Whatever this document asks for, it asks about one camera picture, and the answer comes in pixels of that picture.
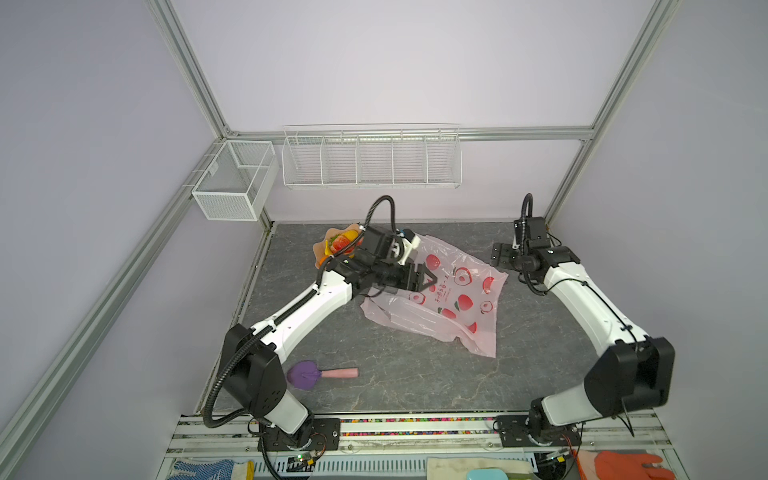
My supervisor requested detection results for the purple spatula pink handle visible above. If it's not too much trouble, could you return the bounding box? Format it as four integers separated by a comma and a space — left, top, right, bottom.
286, 360, 359, 391

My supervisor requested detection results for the aluminium mounting rail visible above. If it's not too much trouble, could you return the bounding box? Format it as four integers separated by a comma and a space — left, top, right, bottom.
166, 411, 672, 458

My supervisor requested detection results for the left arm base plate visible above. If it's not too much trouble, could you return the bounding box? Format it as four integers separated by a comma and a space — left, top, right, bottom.
259, 416, 341, 452

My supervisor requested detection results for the blue white knit glove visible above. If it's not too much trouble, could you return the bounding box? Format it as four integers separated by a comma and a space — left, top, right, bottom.
168, 460, 235, 480

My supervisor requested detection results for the orange rubber glove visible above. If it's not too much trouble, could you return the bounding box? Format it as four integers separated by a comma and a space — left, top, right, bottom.
577, 451, 676, 480

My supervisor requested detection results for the white mesh box basket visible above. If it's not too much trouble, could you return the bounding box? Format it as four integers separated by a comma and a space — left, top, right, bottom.
192, 140, 279, 222

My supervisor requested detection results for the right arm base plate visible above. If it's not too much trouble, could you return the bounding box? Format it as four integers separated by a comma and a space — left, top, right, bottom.
492, 414, 582, 448

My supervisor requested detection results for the pink fruit print plastic bag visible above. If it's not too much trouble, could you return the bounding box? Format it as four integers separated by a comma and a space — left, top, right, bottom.
361, 235, 508, 358

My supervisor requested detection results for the beige folded cloth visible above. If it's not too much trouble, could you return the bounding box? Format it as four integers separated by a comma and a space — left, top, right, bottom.
426, 458, 534, 479

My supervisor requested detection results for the teal container lid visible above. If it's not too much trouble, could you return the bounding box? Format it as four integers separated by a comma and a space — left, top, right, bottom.
466, 468, 508, 480

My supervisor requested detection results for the white wire wall basket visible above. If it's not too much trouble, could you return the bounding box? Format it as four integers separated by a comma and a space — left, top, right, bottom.
282, 123, 463, 189

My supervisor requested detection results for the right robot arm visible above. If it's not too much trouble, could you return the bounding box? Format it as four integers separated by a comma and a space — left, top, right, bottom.
491, 194, 675, 446

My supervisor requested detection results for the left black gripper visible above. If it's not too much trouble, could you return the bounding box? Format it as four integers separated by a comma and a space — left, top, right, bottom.
372, 258, 435, 291

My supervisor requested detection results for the red strawberry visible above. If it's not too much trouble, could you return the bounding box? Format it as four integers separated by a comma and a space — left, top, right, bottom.
329, 232, 357, 253

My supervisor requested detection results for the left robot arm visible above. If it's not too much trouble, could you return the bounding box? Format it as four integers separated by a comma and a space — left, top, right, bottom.
201, 220, 437, 447

